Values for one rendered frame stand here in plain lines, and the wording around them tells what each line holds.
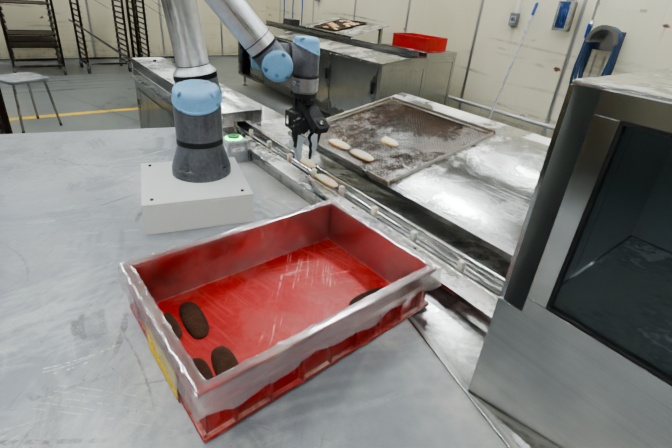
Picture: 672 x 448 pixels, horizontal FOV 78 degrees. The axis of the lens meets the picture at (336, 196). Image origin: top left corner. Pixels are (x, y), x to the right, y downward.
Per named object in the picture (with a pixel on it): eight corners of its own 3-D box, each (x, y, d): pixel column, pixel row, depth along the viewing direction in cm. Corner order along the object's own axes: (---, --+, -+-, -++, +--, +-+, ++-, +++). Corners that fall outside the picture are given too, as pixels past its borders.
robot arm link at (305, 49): (289, 34, 118) (318, 36, 120) (288, 73, 123) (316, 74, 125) (293, 37, 111) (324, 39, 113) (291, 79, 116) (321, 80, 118)
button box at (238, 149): (219, 166, 144) (218, 135, 139) (240, 162, 149) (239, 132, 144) (229, 174, 138) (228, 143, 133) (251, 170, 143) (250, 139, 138)
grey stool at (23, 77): (63, 125, 395) (52, 77, 375) (23, 135, 365) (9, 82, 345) (38, 118, 407) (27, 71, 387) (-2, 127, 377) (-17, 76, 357)
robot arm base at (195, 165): (178, 186, 103) (174, 148, 98) (167, 164, 114) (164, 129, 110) (237, 178, 110) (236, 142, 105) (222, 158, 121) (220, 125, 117)
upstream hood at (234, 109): (132, 70, 244) (130, 55, 240) (164, 69, 254) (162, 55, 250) (219, 132, 157) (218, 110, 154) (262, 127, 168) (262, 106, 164)
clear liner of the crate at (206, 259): (121, 306, 74) (112, 261, 70) (329, 230, 104) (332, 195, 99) (199, 456, 52) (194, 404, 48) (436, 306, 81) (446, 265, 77)
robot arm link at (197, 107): (172, 144, 101) (166, 88, 95) (177, 127, 112) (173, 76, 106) (223, 144, 104) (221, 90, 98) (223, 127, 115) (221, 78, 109)
